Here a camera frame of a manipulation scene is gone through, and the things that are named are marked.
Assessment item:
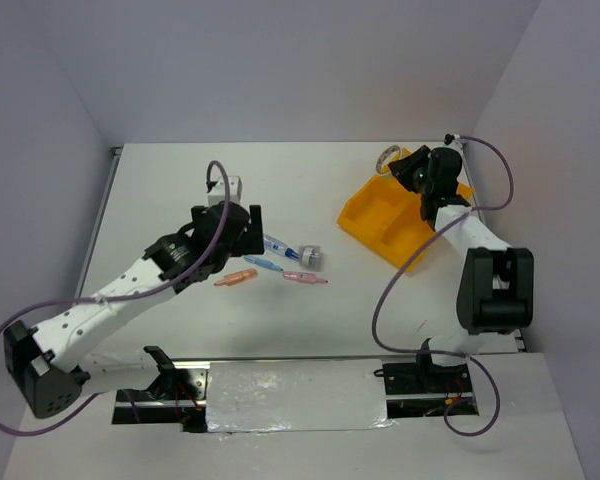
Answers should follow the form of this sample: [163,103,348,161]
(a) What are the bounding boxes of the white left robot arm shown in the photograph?
[3,202,264,419]

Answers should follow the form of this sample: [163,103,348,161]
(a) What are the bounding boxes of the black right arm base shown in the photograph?
[373,353,478,419]

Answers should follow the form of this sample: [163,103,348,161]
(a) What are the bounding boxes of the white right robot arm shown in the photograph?
[388,146,534,391]

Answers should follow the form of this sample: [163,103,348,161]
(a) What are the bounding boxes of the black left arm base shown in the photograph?
[112,346,210,434]

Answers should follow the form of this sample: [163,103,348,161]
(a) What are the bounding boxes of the blue highlighter pen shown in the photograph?
[243,255,284,272]

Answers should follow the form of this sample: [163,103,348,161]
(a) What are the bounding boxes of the yellow compartment bin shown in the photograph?
[337,173,473,268]

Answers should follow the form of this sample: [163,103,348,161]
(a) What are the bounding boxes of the pink highlighter pen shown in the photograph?
[283,270,328,285]

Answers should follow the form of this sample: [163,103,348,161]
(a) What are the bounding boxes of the silver foil sheet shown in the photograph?
[206,359,391,433]

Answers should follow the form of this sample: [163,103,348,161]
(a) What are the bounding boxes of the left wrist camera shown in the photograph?
[207,176,243,207]

